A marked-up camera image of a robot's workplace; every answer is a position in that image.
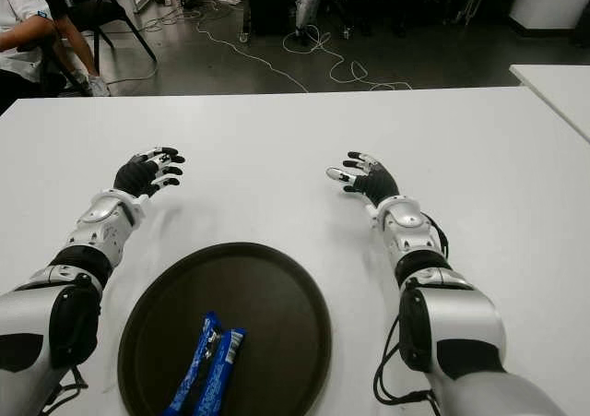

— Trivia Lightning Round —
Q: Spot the black folding chair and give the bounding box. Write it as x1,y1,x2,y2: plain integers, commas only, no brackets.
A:
27,0,158,97

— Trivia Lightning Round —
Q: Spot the silver humanoid robot leg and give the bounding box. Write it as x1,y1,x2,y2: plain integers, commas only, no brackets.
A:
294,0,328,43

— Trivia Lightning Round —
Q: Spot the seated person in white shirt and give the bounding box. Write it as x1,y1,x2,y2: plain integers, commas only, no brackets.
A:
0,0,68,113

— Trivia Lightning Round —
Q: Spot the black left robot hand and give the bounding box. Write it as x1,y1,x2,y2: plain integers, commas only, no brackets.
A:
113,147,186,199

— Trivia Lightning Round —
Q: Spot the white floor cable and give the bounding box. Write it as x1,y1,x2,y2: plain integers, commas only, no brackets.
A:
183,0,414,93

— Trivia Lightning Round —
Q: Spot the round dark brown tray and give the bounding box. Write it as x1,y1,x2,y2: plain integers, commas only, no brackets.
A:
117,243,333,416

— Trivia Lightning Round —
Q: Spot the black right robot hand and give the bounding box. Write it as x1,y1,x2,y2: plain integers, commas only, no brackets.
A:
325,150,400,208

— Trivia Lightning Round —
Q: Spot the black left arm cable bundle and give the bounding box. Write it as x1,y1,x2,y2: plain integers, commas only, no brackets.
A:
39,364,89,415

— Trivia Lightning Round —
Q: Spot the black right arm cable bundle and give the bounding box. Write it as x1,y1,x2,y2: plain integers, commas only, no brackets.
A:
372,212,451,416

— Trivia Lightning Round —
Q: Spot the folded metal stand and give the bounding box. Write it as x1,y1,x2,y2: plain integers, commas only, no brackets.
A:
454,0,485,25

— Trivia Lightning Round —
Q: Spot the white side table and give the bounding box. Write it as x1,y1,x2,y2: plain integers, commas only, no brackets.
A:
509,64,590,143

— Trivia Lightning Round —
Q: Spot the black cabinet on casters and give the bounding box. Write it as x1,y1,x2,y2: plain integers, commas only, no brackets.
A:
242,0,299,43

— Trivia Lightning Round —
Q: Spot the white curved machine housing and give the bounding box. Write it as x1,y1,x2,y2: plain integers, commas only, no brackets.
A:
509,0,590,37

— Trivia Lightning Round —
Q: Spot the bare leg with white sneaker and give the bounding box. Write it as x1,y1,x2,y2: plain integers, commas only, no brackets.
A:
50,0,112,98

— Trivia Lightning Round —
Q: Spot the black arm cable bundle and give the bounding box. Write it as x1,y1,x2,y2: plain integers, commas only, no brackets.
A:
39,364,89,415
372,212,451,416

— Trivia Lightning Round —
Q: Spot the blue Oreo packet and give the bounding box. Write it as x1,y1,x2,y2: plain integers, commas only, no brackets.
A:
159,312,248,416

